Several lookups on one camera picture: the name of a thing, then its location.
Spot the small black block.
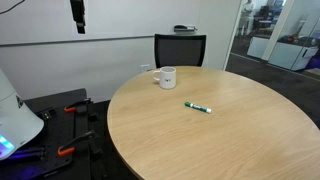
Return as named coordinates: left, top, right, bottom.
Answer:
left=41, top=107, right=57, bottom=120

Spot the thin black wall cable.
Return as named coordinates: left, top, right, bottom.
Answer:
left=0, top=0, right=26, bottom=16

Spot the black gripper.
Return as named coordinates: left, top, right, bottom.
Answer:
left=69, top=0, right=87, bottom=35

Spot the black mesh office chair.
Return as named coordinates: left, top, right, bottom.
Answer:
left=153, top=33, right=207, bottom=69

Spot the white wall whiteboard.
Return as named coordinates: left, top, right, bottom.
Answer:
left=0, top=0, right=202, bottom=47

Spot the large white cabinet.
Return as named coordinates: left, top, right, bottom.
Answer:
left=267, top=41, right=320, bottom=72

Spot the white mug with logo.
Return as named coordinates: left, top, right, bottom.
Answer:
left=152, top=66, right=177, bottom=90

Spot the orange handled black clamp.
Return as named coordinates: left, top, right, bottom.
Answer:
left=56, top=130, right=97, bottom=158
left=63, top=97, right=93, bottom=115

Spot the small white cabinet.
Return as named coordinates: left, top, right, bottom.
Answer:
left=246, top=36, right=270, bottom=60

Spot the white wall outlet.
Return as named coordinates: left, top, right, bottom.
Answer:
left=140, top=63, right=153, bottom=73

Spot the green whiteboard marker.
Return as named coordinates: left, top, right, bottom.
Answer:
left=184, top=101, right=213, bottom=115

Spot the standing person behind glass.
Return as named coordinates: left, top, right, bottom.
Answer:
left=240, top=0, right=256, bottom=37

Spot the whiteboard eraser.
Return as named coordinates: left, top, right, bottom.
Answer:
left=173, top=23, right=198, bottom=33

